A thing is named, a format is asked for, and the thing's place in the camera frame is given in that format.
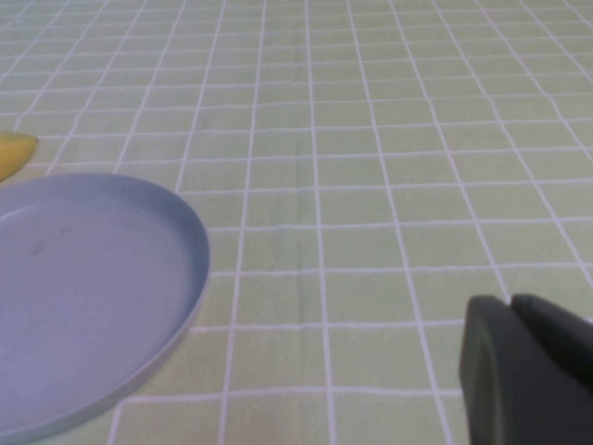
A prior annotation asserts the blue round plate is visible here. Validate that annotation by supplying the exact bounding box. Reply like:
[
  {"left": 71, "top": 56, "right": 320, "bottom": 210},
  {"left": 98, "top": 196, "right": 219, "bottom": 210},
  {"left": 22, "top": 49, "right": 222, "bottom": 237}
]
[{"left": 0, "top": 172, "right": 212, "bottom": 445}]

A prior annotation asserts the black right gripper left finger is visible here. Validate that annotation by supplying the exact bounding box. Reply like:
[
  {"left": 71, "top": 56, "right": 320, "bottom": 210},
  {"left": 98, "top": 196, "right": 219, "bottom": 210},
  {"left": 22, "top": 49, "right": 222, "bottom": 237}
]
[{"left": 458, "top": 294, "right": 593, "bottom": 445}]

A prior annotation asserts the green checked tablecloth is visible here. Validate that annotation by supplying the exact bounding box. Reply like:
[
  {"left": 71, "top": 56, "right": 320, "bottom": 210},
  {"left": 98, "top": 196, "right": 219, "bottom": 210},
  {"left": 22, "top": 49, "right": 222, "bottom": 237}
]
[{"left": 0, "top": 0, "right": 593, "bottom": 445}]

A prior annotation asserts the small yellow banana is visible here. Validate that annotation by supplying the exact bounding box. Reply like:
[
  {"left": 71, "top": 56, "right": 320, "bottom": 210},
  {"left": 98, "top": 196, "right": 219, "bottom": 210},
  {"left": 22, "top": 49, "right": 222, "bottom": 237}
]
[{"left": 0, "top": 131, "right": 40, "bottom": 183}]

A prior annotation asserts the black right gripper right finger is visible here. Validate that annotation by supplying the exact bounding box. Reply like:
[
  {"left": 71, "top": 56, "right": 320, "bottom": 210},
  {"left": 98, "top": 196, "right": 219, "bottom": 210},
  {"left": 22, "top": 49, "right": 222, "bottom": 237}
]
[{"left": 510, "top": 293, "right": 593, "bottom": 386}]

